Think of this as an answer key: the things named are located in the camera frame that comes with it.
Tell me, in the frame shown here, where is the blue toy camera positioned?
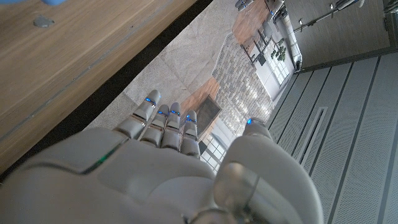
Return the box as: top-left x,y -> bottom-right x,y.
0,0 -> 68,6

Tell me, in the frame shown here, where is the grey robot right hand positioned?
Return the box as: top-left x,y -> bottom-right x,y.
0,89 -> 324,224

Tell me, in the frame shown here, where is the grey slot air vent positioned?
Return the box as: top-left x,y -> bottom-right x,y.
294,106 -> 329,165

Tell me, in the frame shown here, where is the grey ceiling pipe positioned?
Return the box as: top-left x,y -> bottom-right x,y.
293,0 -> 365,34

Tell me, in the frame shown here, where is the printed room backdrop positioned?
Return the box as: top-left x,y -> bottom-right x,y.
83,0 -> 304,174

